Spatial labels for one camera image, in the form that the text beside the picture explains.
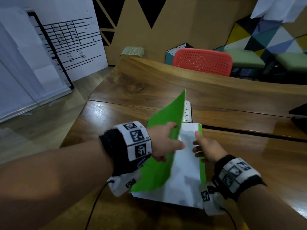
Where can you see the person's right hand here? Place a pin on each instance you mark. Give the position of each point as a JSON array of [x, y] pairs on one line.
[[212, 148]]

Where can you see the person's left hand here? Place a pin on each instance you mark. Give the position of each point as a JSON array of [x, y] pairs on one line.
[[160, 143]]

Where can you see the green folder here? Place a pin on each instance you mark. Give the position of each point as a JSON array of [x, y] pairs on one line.
[[168, 112]]

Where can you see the pile of white papers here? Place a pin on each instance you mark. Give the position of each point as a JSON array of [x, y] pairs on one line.
[[184, 174]]

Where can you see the person's right forearm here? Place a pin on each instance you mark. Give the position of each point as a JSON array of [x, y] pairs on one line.
[[268, 210]]

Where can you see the person's left forearm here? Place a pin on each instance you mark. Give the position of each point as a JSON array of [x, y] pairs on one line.
[[52, 186]]

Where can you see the black right wristband with markers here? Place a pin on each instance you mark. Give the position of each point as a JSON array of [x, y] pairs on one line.
[[239, 177]]

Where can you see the black wristband with markers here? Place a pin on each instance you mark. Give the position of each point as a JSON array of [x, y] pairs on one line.
[[239, 177], [120, 153]]

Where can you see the white power strip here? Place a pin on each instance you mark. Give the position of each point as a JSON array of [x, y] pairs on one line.
[[187, 112]]

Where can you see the black left wristband with markers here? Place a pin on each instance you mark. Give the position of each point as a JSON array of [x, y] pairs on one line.
[[120, 153]]

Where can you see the teal white dotted box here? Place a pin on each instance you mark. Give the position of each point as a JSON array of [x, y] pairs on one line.
[[168, 58]]

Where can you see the red perforated chair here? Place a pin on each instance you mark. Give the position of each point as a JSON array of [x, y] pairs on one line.
[[203, 61]]

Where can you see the black laptop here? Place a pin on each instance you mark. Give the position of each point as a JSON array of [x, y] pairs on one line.
[[299, 114]]

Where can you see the green bench cushion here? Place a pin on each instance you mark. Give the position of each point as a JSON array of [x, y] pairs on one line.
[[244, 58], [292, 62]]

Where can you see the patterned woven box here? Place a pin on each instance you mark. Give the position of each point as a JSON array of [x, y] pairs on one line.
[[132, 51]]

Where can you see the white board with chart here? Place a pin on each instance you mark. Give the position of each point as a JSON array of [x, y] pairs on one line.
[[88, 59]]

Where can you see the colourful triangle patterned backrest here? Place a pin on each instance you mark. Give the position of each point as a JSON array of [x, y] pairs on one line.
[[259, 35]]

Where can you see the wooden lattice shelf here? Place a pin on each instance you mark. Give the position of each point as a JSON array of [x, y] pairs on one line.
[[106, 28]]

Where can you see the white banner panel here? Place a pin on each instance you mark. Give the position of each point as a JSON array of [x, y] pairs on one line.
[[21, 88]]

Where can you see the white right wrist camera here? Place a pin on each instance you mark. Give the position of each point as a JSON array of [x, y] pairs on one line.
[[212, 203]]

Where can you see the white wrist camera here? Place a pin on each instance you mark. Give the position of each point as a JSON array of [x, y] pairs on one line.
[[212, 203], [120, 185]]

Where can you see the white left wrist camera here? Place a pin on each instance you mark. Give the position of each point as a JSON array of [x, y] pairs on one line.
[[120, 185]]

